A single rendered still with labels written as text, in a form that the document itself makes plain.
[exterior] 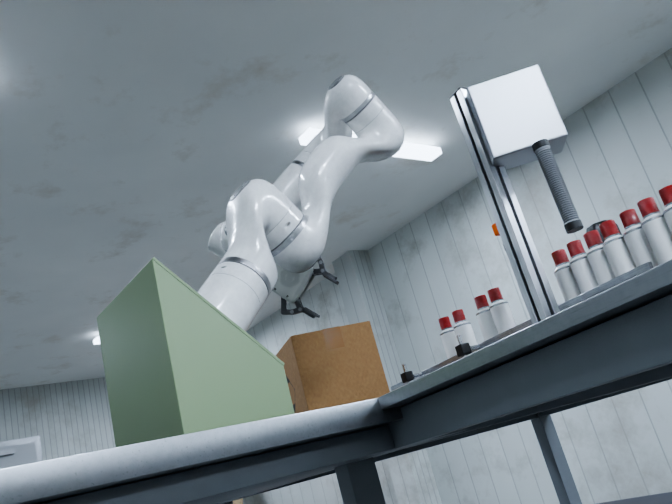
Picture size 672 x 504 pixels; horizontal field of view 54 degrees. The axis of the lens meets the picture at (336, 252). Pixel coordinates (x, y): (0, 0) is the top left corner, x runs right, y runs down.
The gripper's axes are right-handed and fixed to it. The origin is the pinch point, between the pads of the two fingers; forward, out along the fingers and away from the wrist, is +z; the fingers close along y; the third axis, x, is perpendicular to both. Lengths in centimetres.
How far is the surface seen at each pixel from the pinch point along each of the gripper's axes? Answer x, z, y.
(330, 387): 25.1, 9.1, -20.2
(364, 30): 163, -80, 130
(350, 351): 29.8, 8.5, -9.3
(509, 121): -11, 18, 54
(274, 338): 650, -143, -73
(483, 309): 26.2, 34.4, 18.6
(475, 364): -69, 33, 2
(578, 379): -77, 43, 6
